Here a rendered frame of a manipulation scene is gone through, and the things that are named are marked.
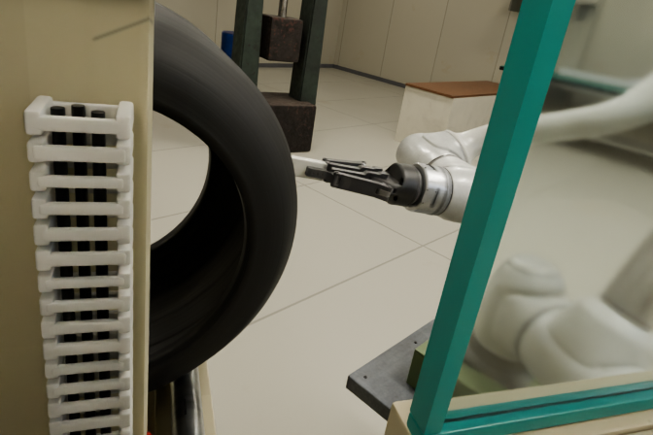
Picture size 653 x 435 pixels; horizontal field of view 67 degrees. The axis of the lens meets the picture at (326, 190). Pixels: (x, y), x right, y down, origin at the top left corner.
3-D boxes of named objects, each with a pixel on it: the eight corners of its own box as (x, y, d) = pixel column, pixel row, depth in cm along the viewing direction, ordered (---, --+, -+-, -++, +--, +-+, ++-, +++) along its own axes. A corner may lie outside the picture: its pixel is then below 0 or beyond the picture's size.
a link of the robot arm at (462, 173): (440, 230, 87) (408, 198, 99) (507, 240, 93) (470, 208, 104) (463, 176, 84) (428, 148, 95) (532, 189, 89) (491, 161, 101)
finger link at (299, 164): (321, 179, 82) (322, 181, 81) (281, 172, 79) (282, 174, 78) (326, 162, 81) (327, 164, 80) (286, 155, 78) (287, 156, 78)
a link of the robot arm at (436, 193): (459, 177, 84) (429, 172, 82) (440, 224, 87) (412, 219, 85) (432, 159, 92) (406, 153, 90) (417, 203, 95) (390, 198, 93)
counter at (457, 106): (394, 140, 591) (405, 83, 566) (474, 127, 730) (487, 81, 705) (438, 157, 552) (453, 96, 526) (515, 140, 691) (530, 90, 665)
